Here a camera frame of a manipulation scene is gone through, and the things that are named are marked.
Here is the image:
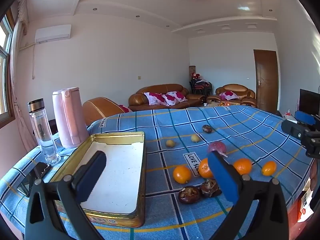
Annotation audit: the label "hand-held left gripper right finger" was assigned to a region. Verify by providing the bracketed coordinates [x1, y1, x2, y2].
[207, 151, 290, 240]

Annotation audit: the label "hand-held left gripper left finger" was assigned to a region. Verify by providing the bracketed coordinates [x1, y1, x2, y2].
[24, 150, 107, 240]

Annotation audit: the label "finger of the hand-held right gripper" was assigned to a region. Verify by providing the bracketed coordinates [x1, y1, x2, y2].
[281, 120, 320, 159]
[294, 110, 320, 130]

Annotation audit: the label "dark brown cracked fruit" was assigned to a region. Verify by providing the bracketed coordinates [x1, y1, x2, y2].
[201, 179, 222, 198]
[178, 185, 201, 205]

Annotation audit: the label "orange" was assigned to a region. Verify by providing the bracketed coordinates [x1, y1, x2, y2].
[261, 161, 277, 176]
[233, 158, 253, 175]
[173, 165, 192, 184]
[199, 158, 214, 179]

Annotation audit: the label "purple round radish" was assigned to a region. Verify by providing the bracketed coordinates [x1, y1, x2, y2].
[207, 141, 228, 157]

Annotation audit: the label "gold metal tin box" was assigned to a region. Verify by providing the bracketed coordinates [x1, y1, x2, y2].
[49, 131, 147, 227]

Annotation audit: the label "black television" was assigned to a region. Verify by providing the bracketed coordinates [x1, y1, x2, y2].
[299, 89, 320, 117]

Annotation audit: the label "brown wooden door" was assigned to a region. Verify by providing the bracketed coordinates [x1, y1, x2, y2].
[253, 49, 279, 112]

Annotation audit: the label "black smartphone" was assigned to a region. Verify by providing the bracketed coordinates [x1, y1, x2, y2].
[17, 162, 52, 197]

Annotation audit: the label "dark stool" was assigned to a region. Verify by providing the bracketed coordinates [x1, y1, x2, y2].
[49, 119, 59, 135]

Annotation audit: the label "clear glass water bottle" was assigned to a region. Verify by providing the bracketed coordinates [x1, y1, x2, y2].
[27, 98, 61, 166]

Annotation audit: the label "pink electric kettle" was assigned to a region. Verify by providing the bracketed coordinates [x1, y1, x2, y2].
[52, 87, 88, 149]

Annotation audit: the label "brown leather armchair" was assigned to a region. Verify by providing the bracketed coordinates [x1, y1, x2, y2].
[82, 97, 133, 125]
[207, 84, 258, 108]

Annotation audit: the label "wooden coffee table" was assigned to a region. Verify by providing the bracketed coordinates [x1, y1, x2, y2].
[201, 100, 240, 108]

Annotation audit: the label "white orange cardboard box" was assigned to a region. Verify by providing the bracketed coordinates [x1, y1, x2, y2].
[297, 187, 314, 223]

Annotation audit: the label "blue plaid tablecloth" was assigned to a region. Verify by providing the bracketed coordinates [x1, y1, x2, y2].
[0, 105, 315, 240]

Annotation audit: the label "brown leather sofa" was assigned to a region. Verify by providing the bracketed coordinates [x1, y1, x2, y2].
[128, 84, 205, 112]

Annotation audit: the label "stacked dark chairs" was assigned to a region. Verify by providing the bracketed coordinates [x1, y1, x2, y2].
[190, 79, 213, 97]

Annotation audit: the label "pink curtain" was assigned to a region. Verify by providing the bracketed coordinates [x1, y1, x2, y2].
[7, 0, 38, 150]

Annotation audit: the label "window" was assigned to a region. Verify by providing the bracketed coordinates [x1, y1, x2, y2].
[0, 10, 15, 128]

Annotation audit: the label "white air conditioner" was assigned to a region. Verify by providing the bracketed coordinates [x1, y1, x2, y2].
[35, 24, 72, 44]

